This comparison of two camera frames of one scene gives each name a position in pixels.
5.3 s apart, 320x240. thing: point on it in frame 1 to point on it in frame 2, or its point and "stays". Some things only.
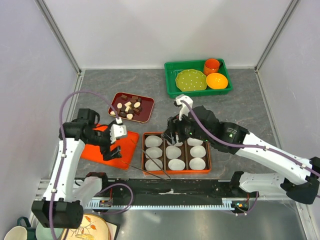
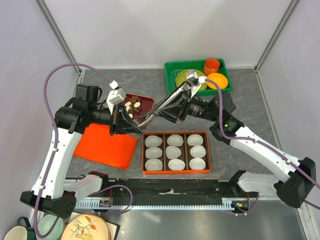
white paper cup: [153, 141] stays
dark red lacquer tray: [132, 107] stays
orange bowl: [216, 81] stays
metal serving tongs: [161, 178] to [176, 94]
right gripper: [174, 124] to [171, 111]
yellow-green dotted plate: [189, 80] stays
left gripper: [108, 154] to [117, 126]
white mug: [16, 233] stays
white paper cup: [150, 165] stays
